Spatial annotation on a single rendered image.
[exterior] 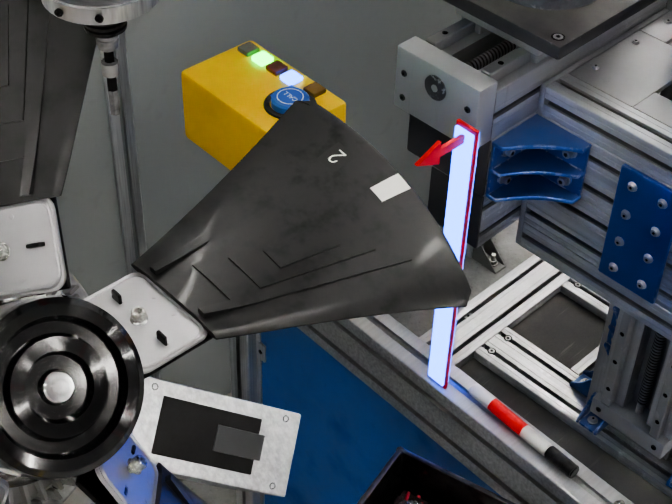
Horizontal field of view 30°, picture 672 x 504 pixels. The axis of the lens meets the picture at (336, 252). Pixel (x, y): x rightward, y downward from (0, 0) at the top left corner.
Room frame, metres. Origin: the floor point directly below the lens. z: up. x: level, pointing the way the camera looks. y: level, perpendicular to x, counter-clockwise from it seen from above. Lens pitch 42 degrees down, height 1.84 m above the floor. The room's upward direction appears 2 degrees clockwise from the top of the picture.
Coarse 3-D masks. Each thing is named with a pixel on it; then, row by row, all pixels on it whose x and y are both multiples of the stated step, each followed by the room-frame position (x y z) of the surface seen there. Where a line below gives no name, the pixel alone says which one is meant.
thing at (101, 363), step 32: (0, 320) 0.55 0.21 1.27; (32, 320) 0.56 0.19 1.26; (64, 320) 0.58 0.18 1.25; (96, 320) 0.58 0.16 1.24; (0, 352) 0.54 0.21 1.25; (32, 352) 0.55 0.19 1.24; (64, 352) 0.56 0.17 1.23; (96, 352) 0.57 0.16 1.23; (128, 352) 0.57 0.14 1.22; (0, 384) 0.53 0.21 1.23; (32, 384) 0.54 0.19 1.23; (96, 384) 0.55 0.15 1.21; (128, 384) 0.56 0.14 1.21; (0, 416) 0.51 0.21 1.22; (32, 416) 0.52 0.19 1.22; (64, 416) 0.53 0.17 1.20; (96, 416) 0.53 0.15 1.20; (128, 416) 0.54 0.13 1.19; (0, 448) 0.49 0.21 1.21; (32, 448) 0.51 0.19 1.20; (64, 448) 0.51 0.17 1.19; (96, 448) 0.52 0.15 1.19; (32, 480) 0.56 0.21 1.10
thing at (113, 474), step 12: (132, 444) 0.59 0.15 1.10; (120, 456) 0.56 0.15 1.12; (132, 456) 0.57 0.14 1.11; (144, 456) 0.59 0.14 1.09; (96, 468) 0.53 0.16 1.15; (108, 468) 0.54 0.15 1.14; (120, 468) 0.55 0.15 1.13; (156, 468) 0.58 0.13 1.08; (108, 480) 0.52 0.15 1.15; (120, 480) 0.54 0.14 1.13; (132, 480) 0.55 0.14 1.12; (144, 480) 0.56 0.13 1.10; (156, 480) 0.57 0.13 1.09; (120, 492) 0.52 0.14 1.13; (132, 492) 0.53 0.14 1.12; (144, 492) 0.55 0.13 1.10
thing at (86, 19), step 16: (48, 0) 0.62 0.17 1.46; (64, 0) 0.61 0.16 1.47; (80, 0) 0.61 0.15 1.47; (96, 0) 0.61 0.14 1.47; (112, 0) 0.61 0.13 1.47; (128, 0) 0.61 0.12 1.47; (144, 0) 0.62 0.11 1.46; (64, 16) 0.61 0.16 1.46; (80, 16) 0.61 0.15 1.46; (96, 16) 0.60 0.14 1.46; (112, 16) 0.61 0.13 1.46; (128, 16) 0.61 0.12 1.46
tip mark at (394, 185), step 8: (392, 176) 0.81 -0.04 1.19; (400, 176) 0.81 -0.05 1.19; (384, 184) 0.80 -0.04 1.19; (392, 184) 0.80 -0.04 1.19; (400, 184) 0.80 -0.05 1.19; (376, 192) 0.79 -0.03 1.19; (384, 192) 0.79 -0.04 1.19; (392, 192) 0.79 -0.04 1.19; (400, 192) 0.80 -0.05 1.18; (384, 200) 0.78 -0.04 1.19
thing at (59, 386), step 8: (48, 376) 0.54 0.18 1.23; (56, 376) 0.54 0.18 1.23; (64, 376) 0.54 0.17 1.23; (48, 384) 0.54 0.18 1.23; (56, 384) 0.54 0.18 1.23; (64, 384) 0.54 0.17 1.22; (72, 384) 0.54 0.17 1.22; (48, 392) 0.53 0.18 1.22; (56, 392) 0.53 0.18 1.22; (64, 392) 0.54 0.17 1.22; (72, 392) 0.54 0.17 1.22; (56, 400) 0.53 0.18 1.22; (64, 400) 0.53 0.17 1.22
